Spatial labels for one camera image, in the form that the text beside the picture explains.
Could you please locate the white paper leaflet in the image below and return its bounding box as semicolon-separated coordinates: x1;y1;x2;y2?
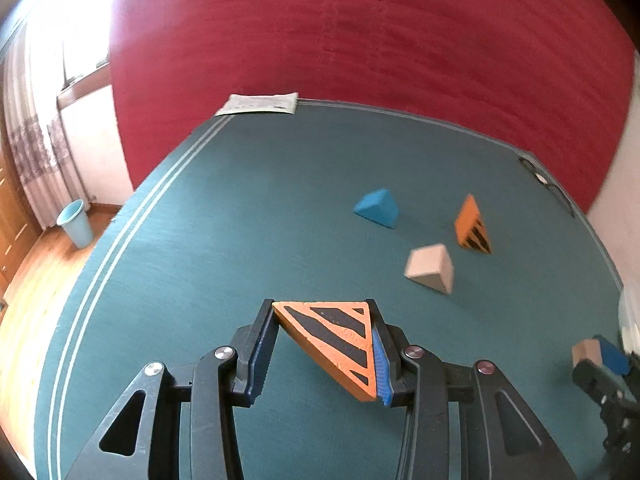
215;92;298;116

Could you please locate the orange striped wedge block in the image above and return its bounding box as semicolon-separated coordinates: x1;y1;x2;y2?
454;194;492;254

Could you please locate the small beige wedge block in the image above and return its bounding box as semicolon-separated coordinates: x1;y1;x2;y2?
404;244;454;295

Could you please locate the light blue waste bin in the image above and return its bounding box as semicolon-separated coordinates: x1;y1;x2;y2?
56;200;94;249

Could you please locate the teal table mat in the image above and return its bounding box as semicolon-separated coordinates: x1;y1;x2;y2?
35;101;620;479

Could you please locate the patterned curtain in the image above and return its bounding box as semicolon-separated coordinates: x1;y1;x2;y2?
1;25;89;229

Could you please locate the small blue wedge block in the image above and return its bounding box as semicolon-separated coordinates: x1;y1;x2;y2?
354;188;399;229

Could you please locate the orange striped triangle block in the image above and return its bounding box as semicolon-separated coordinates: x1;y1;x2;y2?
272;301;378;402

